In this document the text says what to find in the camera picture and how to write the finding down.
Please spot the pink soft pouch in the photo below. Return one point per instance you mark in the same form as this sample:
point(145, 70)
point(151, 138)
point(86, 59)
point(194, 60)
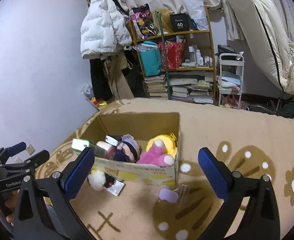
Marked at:
point(105, 149)

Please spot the pile of snack bags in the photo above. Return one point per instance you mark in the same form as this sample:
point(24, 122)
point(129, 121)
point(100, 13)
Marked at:
point(92, 97)

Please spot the green packaged box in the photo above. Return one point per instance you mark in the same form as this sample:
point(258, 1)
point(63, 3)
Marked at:
point(80, 145)

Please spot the cardboard box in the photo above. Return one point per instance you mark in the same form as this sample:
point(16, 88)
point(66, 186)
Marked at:
point(147, 173)

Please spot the row of white cosmetic bottles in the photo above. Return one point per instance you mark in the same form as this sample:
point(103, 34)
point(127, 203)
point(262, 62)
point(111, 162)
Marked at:
point(199, 58)

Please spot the yellow plush toy with clip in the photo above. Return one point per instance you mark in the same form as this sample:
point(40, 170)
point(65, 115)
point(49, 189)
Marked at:
point(167, 142)

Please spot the black pink printed bag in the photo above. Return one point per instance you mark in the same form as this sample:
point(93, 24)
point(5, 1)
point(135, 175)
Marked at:
point(143, 22)

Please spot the beige coat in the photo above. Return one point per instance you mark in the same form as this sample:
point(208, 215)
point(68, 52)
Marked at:
point(118, 82)

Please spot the white puffer jacket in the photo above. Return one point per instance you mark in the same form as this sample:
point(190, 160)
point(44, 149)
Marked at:
point(102, 27)

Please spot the person's left hand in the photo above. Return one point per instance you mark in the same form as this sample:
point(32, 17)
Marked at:
point(10, 202)

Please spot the person's leg in jeans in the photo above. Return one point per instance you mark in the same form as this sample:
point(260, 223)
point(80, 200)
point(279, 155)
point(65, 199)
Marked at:
point(55, 216)

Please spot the blonde wig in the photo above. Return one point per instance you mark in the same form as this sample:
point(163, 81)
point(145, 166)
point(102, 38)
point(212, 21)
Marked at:
point(165, 21)

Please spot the beige flower blanket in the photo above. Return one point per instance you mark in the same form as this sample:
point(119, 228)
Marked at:
point(236, 135)

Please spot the pink plush toy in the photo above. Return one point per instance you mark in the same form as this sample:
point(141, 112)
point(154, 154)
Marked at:
point(157, 155)

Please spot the black coat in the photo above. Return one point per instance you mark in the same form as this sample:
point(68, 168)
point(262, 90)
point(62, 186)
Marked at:
point(99, 80)

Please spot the clear packet with purple item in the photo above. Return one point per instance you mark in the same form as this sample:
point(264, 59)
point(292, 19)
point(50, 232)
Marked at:
point(170, 193)

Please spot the red gift bag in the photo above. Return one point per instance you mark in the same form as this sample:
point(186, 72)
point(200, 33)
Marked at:
point(173, 56)

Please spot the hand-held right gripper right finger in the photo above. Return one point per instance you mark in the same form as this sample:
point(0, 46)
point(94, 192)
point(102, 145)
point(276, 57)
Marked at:
point(213, 176)

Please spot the wooden shelf unit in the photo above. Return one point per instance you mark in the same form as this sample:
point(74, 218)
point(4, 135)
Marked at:
point(177, 32)

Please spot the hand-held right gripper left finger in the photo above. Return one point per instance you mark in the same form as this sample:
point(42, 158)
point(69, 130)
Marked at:
point(78, 172)

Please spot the white trolley cart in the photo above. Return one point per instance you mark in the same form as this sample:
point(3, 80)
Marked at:
point(230, 58)

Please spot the folded light clothes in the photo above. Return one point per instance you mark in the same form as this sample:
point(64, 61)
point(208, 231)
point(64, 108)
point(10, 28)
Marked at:
point(228, 81)

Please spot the black box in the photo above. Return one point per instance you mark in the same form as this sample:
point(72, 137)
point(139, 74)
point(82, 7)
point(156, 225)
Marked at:
point(179, 23)

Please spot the neat stack of books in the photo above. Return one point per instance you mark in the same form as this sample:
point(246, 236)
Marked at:
point(157, 86)

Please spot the wall socket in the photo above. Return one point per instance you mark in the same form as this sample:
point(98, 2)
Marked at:
point(31, 149)

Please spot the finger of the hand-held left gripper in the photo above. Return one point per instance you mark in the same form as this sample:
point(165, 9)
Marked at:
point(17, 147)
point(38, 156)

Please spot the white plastic bag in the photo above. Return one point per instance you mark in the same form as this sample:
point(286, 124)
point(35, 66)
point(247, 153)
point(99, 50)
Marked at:
point(197, 12)

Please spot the teal shopping bag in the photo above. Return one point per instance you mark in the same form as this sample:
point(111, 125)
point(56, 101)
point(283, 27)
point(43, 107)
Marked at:
point(150, 61)

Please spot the messy pile of books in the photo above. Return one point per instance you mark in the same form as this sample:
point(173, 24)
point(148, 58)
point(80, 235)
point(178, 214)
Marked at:
point(189, 90)

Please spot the purple-haired plush doll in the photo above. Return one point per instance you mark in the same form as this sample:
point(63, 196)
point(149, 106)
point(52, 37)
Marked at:
point(129, 148)

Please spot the green pole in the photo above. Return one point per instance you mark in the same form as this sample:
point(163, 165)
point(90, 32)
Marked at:
point(166, 62)

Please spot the cream recliner chair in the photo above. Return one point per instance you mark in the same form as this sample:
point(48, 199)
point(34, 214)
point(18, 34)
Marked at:
point(261, 30)

